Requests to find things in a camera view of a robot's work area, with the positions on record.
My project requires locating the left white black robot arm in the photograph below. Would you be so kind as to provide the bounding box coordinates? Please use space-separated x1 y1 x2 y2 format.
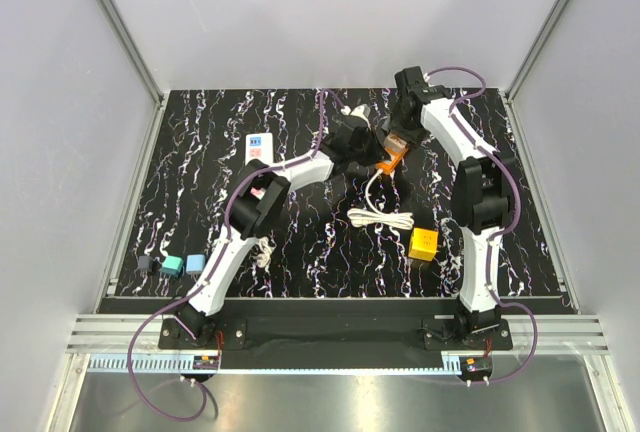
171 121 388 348

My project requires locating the white coiled strip cord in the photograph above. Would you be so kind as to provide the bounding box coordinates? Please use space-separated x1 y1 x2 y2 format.
252 237 276 269

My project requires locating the pink white plug cube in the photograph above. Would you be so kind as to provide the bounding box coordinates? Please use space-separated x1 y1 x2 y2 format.
383 133 407 155

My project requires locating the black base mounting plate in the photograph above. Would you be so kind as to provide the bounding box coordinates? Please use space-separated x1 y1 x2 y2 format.
136 298 513 372

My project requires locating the light blue charger plug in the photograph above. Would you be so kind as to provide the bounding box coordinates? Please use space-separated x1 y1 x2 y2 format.
185 254 206 275

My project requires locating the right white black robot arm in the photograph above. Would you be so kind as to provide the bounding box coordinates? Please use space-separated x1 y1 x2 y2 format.
389 66 521 349

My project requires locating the white bundled cable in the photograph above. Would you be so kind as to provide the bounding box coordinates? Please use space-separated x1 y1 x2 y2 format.
347 171 416 231

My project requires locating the orange white socket cube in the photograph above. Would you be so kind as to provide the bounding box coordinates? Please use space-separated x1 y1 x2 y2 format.
375 149 408 176

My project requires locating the aluminium frame rail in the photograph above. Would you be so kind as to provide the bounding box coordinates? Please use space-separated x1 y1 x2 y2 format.
69 0 169 108

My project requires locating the orange block under arm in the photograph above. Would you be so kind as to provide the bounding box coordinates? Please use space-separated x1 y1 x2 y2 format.
408 227 439 262

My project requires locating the dark grey charger plug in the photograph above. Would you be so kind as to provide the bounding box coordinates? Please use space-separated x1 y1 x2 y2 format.
137 255 156 275

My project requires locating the white multi-socket power strip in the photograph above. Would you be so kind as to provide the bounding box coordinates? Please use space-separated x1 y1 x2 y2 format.
245 132 274 166

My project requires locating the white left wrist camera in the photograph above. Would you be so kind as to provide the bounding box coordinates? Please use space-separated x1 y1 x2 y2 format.
341 104 371 127

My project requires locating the teal usb charger plug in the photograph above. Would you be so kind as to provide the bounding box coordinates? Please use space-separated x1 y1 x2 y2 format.
159 255 184 278

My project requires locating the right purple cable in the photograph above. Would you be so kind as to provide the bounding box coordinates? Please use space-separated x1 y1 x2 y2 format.
427 65 540 386

